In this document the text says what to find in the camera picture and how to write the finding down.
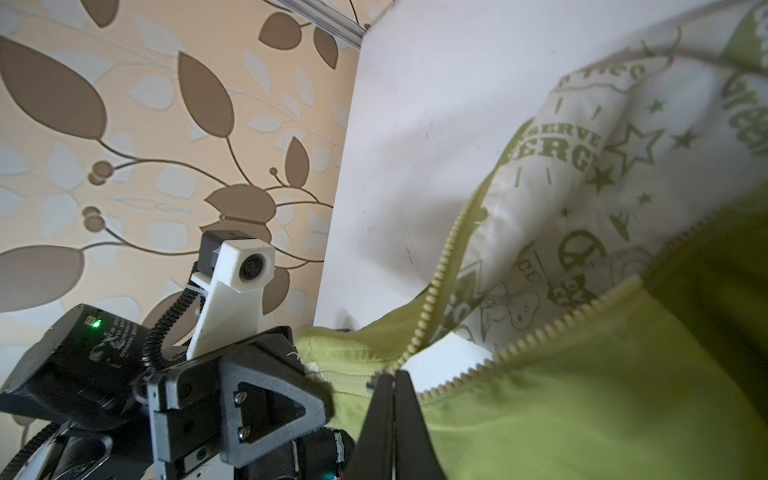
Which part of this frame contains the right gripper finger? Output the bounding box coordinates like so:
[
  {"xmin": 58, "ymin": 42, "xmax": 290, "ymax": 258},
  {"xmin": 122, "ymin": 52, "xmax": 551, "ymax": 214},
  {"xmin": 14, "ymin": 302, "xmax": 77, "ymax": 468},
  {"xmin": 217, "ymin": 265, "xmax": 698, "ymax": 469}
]
[{"xmin": 394, "ymin": 370, "xmax": 446, "ymax": 480}]

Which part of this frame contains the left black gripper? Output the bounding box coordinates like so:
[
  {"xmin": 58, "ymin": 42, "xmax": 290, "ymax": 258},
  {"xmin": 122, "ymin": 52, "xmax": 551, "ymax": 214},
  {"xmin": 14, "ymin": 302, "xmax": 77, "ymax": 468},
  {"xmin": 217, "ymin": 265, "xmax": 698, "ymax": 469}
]
[{"xmin": 148, "ymin": 326, "xmax": 395, "ymax": 480}]

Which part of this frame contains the green jacket with cartoon print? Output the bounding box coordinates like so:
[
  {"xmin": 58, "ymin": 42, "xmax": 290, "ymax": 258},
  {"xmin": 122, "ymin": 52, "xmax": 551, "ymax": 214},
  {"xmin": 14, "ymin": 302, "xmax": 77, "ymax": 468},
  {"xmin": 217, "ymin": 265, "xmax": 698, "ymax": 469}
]
[{"xmin": 298, "ymin": 1, "xmax": 767, "ymax": 479}]

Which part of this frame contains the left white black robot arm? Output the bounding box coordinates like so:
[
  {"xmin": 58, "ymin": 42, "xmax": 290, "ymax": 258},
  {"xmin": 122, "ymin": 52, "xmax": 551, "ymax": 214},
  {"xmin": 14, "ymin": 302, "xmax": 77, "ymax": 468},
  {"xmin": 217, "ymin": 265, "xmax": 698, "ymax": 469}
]
[{"xmin": 1, "ymin": 290, "xmax": 354, "ymax": 479}]

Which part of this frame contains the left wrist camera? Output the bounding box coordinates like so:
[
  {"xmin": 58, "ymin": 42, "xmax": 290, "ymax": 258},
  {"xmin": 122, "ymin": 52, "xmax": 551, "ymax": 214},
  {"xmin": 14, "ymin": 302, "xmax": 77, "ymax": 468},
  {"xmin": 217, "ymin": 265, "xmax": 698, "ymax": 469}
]
[{"xmin": 186, "ymin": 230, "xmax": 275, "ymax": 360}]

